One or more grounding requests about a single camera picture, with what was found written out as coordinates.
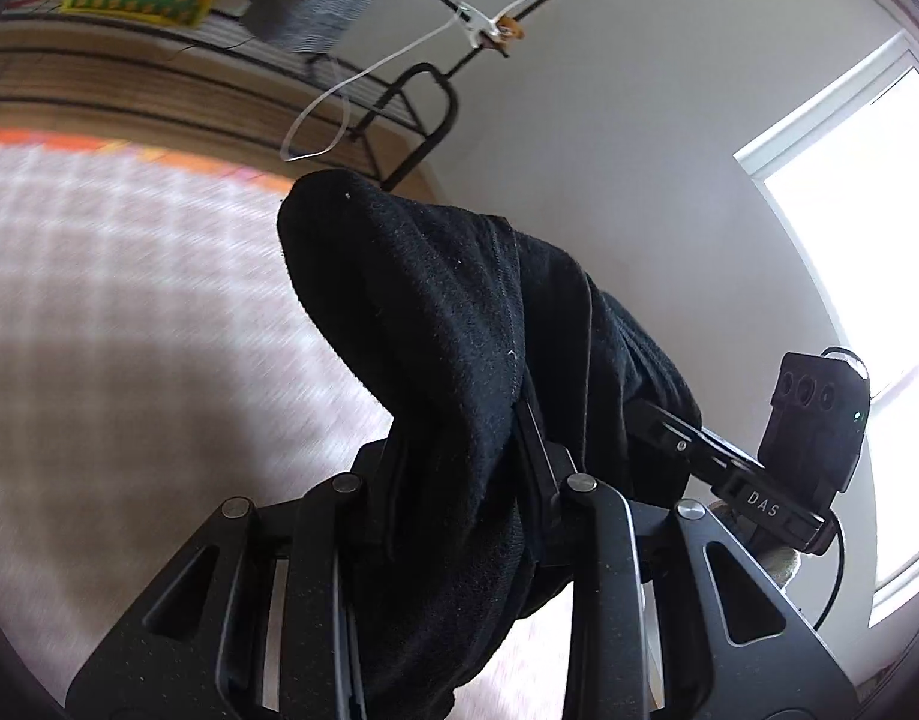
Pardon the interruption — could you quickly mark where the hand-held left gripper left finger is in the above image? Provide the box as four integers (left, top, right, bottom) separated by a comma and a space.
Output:
64, 442, 401, 720

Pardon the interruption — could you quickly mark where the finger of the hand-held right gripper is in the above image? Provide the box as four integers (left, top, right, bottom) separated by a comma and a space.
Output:
632, 399, 761, 488

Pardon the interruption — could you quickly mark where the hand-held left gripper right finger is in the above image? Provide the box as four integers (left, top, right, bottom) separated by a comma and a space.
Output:
513, 399, 858, 720

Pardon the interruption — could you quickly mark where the black sweater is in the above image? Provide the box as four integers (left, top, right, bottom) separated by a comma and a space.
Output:
277, 169, 704, 720

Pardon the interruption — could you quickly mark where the black metal clothes rack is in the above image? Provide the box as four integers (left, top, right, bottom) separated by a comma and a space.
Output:
0, 0, 681, 192

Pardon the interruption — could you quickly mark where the person's right hand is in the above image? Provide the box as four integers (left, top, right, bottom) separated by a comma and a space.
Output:
710, 499, 798, 592

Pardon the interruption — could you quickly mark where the window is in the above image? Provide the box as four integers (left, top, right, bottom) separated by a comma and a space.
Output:
733, 30, 919, 631

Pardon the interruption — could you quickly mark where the plaid covered table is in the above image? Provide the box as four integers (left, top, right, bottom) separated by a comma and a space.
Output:
0, 142, 581, 720

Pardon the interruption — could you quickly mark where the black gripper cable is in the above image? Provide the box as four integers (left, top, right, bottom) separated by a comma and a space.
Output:
793, 521, 851, 631

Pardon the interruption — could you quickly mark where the white lamp cable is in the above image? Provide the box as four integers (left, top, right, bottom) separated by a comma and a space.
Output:
281, 11, 468, 162

